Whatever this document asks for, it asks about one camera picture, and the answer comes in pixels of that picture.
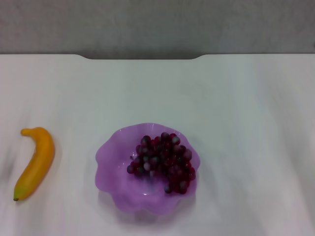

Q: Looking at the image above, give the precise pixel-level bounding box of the dark red grape bunch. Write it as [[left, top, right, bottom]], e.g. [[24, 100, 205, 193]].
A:
[[126, 132, 197, 195]]

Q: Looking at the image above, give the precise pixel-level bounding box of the yellow banana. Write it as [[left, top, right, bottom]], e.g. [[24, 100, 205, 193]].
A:
[[13, 126, 56, 202]]

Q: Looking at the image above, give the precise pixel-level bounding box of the purple wavy plastic bowl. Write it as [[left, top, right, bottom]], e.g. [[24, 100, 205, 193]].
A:
[[94, 123, 201, 221]]

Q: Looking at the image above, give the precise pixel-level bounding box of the grey partition screen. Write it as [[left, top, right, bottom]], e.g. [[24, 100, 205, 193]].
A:
[[0, 0, 315, 60]]

